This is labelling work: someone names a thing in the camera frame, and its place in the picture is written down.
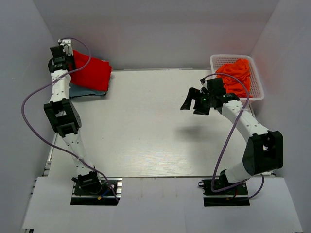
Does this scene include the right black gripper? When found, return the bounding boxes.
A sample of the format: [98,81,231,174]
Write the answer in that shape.
[181,87,214,116]

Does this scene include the red t shirt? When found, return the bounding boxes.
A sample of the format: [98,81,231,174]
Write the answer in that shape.
[70,57,112,91]

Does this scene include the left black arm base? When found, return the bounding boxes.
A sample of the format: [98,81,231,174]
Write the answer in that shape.
[70,178,122,206]

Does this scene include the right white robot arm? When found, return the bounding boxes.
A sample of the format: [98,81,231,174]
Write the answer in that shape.
[180,78,284,194]

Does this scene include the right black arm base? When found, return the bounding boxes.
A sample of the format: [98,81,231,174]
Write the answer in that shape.
[198,179,250,207]

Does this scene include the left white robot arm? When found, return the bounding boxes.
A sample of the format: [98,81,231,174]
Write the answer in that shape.
[44,46,103,194]

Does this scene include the folded light blue t shirt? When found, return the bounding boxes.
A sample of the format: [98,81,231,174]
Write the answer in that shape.
[69,83,106,99]

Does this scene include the orange t shirt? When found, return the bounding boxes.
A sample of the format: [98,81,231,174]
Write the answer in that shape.
[216,59,253,98]

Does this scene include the white plastic basket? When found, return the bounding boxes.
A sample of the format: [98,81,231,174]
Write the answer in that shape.
[210,54,264,104]

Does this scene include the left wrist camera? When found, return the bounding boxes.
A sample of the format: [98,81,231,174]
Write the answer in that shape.
[48,39,73,73]

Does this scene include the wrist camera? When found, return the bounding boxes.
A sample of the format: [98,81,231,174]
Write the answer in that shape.
[48,39,73,73]
[222,93,240,103]

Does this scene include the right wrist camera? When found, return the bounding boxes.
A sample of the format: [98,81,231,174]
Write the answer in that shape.
[222,93,240,103]

